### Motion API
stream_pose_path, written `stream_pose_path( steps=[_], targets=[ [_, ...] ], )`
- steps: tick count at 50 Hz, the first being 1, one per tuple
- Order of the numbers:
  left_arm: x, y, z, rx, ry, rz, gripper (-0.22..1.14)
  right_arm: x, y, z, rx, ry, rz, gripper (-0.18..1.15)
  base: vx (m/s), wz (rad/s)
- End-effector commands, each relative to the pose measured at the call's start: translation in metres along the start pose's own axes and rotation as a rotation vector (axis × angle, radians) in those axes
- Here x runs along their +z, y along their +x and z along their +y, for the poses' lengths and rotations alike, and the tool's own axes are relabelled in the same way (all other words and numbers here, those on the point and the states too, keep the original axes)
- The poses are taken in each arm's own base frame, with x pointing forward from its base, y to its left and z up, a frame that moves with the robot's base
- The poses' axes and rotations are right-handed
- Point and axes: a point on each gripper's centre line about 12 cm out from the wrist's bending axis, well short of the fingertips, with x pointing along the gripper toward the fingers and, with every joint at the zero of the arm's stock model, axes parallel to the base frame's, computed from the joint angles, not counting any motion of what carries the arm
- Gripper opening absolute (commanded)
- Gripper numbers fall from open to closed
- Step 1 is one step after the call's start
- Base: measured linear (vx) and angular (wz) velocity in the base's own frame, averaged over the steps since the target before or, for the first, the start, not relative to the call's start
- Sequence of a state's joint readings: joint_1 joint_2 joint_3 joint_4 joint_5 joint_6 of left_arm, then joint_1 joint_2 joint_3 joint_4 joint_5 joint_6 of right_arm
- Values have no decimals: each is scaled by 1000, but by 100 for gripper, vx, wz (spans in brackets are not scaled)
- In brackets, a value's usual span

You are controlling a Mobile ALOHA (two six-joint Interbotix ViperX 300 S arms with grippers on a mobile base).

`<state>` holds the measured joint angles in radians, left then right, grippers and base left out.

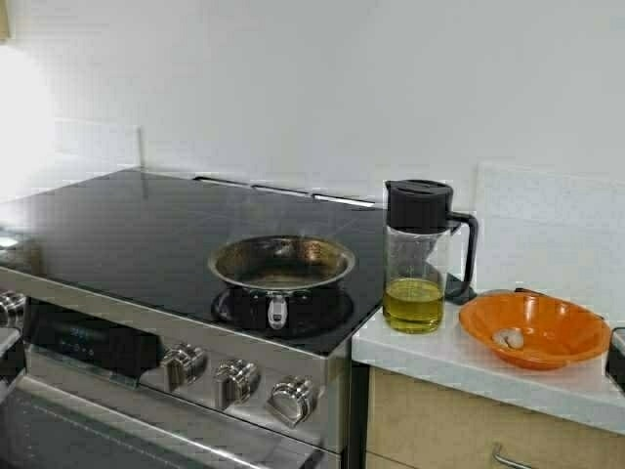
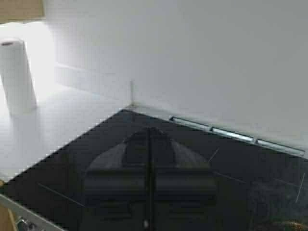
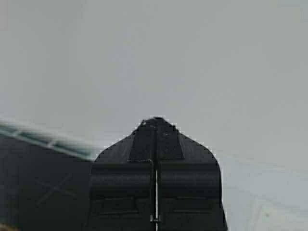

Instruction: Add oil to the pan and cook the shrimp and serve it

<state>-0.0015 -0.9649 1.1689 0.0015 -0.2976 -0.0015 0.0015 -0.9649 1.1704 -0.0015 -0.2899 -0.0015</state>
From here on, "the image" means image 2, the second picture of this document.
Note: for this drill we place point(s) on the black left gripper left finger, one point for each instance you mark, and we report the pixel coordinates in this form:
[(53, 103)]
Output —
[(115, 186)]

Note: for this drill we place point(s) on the white paper towel roll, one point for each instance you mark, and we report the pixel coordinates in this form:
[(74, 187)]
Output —
[(16, 76)]

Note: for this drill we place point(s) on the wooden upper cabinet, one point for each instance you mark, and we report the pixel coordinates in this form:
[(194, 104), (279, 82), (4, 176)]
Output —
[(20, 10)]

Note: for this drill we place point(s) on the stainless steel stove black cooktop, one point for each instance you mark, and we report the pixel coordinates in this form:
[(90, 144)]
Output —
[(259, 188)]

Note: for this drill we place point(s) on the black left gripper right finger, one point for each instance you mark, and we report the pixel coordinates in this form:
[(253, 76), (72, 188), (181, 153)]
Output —
[(185, 191)]

